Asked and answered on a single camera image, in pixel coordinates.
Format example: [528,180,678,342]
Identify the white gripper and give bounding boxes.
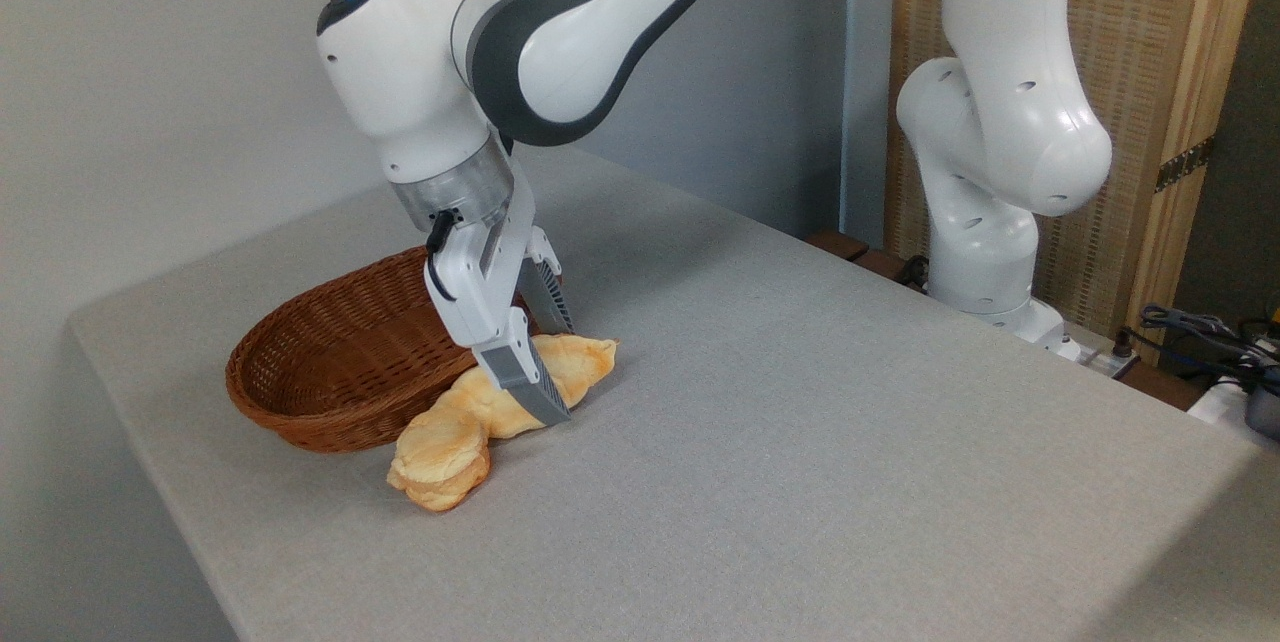
[424,162,577,427]

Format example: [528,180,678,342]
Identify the long braided bread loaf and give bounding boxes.
[428,333,620,441]

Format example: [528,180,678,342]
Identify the round bread bun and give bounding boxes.
[387,408,493,513]

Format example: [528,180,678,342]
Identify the brown wicker basket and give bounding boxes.
[225,244,563,453]

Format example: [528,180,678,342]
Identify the brown wooden base board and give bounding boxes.
[805,229,1206,413]

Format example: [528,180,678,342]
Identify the black metal screen hinge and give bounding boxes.
[1154,135,1217,194]

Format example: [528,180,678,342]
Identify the woven wooden folding screen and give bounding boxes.
[885,0,1269,363]

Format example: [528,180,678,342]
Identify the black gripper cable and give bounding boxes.
[424,209,462,304]

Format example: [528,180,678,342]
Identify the bundle of dark cables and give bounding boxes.
[1112,300,1280,395]

